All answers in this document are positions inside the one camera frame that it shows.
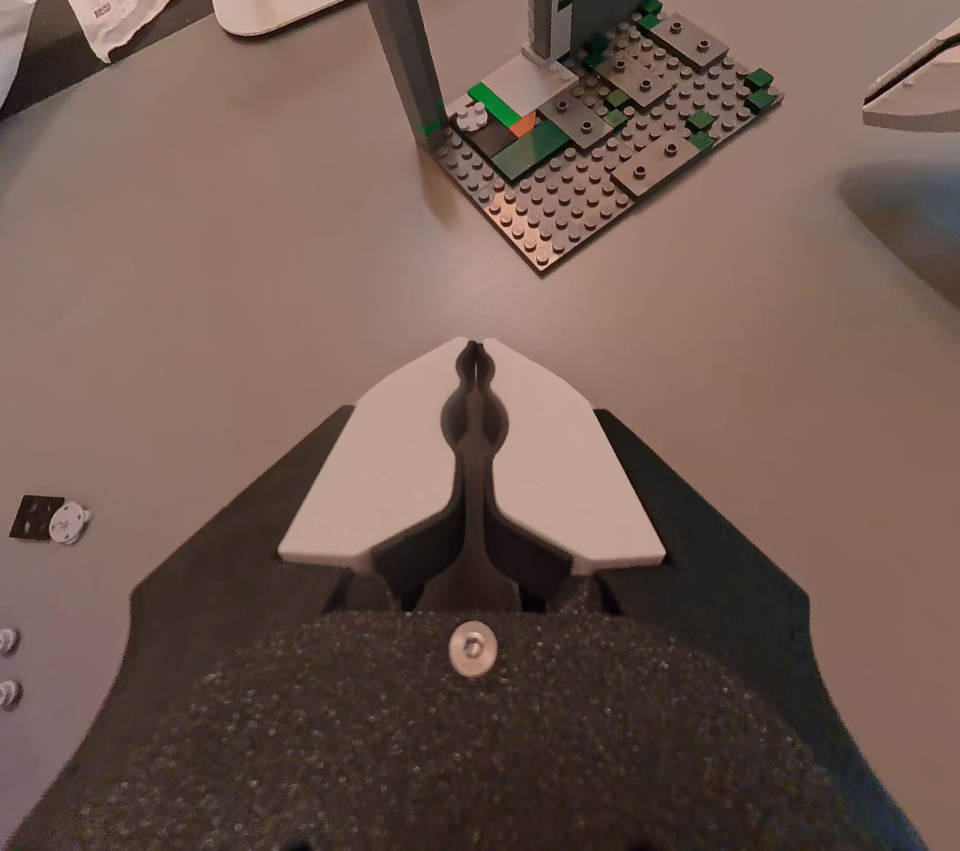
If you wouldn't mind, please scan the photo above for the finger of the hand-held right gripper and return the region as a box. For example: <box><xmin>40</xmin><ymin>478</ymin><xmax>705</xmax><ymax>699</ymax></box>
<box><xmin>861</xmin><ymin>52</ymin><xmax>960</xmax><ymax>134</ymax></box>
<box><xmin>864</xmin><ymin>17</ymin><xmax>960</xmax><ymax>98</ymax></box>

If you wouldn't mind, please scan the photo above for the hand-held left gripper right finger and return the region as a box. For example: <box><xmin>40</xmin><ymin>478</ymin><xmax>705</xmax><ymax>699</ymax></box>
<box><xmin>474</xmin><ymin>337</ymin><xmax>669</xmax><ymax>597</ymax></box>

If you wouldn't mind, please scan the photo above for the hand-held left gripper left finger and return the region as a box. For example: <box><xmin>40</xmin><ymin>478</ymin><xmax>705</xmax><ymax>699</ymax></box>
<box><xmin>276</xmin><ymin>337</ymin><xmax>478</xmax><ymax>597</ymax></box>

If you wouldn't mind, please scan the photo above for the grey brick building model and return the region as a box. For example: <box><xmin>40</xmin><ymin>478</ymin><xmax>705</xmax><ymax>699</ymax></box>
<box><xmin>346</xmin><ymin>0</ymin><xmax>786</xmax><ymax>278</ymax></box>

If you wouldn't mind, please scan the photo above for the grey desk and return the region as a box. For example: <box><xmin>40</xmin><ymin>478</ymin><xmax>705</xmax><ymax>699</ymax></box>
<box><xmin>0</xmin><ymin>0</ymin><xmax>960</xmax><ymax>851</ymax></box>

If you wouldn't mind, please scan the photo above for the white round brick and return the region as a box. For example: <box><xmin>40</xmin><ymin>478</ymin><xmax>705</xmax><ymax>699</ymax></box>
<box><xmin>48</xmin><ymin>500</ymin><xmax>93</xmax><ymax>546</ymax></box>

